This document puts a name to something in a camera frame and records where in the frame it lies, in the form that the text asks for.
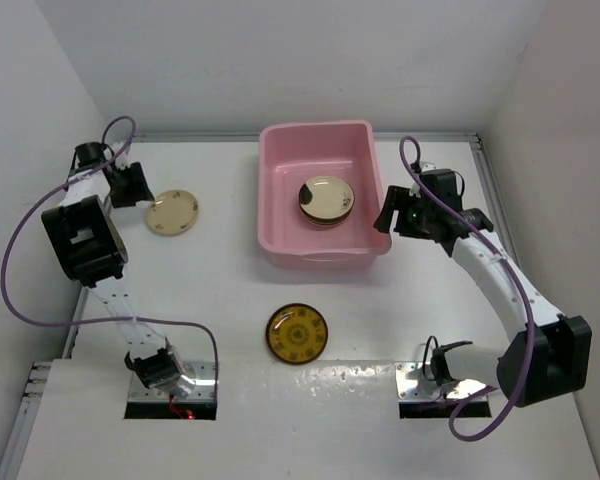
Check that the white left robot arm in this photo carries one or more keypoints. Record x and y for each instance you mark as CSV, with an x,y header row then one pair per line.
x,y
91,251

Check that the white front cover board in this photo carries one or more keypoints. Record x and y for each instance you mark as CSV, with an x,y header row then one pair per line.
x,y
325,421

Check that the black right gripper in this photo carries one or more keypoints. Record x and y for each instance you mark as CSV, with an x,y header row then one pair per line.
x,y
398,199

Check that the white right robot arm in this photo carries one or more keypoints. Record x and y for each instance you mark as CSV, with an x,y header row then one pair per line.
x,y
548,354

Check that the pink plastic bin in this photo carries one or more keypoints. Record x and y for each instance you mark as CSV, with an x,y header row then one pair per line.
x,y
291,154

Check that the cream plate small motifs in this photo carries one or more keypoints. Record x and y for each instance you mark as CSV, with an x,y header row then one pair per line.
x,y
172,213

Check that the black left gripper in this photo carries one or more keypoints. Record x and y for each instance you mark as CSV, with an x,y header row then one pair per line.
x,y
138,189

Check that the cream plate black brushstroke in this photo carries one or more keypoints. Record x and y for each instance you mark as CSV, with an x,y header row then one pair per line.
x,y
326,200

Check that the yellow patterned plate front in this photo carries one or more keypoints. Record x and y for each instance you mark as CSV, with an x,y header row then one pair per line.
x,y
296,334

